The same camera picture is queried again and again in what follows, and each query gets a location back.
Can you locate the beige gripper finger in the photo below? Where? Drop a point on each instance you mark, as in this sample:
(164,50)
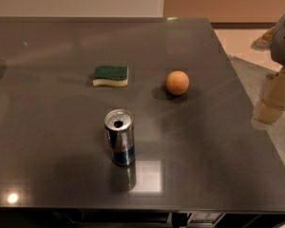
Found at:
(271,103)

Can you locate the green and yellow sponge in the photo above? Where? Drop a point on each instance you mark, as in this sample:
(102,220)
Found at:
(110,76)

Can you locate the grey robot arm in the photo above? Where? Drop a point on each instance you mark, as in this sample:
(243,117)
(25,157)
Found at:
(278,42)

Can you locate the orange ball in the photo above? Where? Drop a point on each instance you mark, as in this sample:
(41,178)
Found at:
(177,83)

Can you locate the blue silver drink can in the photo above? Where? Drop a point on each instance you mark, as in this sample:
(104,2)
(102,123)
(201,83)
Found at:
(119,129)

